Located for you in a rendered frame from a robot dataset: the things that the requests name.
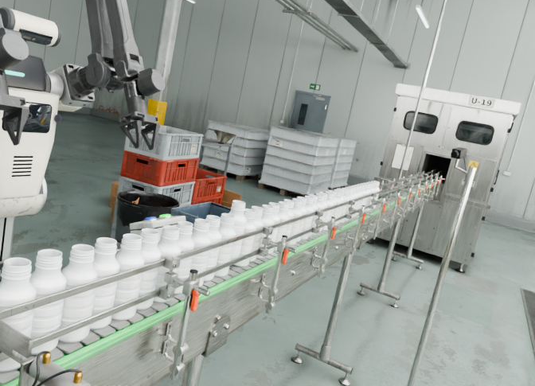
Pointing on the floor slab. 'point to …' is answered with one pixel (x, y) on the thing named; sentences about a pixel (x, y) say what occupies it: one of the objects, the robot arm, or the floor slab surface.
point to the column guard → (158, 110)
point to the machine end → (482, 147)
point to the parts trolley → (218, 146)
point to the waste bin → (133, 212)
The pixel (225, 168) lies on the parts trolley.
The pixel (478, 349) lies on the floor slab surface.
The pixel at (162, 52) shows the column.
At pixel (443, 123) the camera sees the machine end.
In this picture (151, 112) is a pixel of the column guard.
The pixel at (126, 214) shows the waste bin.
